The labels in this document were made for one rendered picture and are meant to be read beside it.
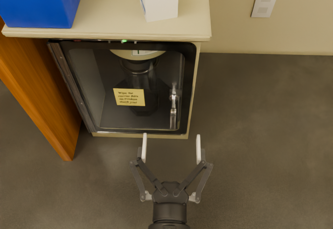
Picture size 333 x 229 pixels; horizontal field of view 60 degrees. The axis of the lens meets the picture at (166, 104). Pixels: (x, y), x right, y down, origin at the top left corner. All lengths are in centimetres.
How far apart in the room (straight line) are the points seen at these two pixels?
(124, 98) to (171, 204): 30
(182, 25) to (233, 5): 66
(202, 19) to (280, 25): 76
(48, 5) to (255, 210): 76
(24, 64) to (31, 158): 44
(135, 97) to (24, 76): 26
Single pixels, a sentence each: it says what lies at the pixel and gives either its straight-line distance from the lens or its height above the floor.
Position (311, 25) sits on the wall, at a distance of 126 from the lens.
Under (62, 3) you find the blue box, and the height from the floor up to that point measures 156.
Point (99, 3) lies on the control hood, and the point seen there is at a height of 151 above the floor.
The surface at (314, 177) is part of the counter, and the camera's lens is 103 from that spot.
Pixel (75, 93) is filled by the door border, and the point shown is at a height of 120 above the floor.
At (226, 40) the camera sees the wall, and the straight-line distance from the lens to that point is 122.
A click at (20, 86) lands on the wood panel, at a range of 67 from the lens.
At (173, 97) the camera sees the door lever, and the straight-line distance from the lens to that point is 74.
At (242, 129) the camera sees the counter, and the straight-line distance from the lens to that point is 103.
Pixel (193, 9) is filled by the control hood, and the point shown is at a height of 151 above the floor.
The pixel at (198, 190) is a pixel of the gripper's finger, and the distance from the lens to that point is 69.
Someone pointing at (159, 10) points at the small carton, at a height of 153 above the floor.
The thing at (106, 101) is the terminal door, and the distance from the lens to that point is 79.
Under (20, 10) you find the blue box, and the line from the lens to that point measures 48.
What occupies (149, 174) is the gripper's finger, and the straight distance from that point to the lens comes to 70.
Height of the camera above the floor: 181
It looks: 56 degrees down
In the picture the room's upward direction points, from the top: straight up
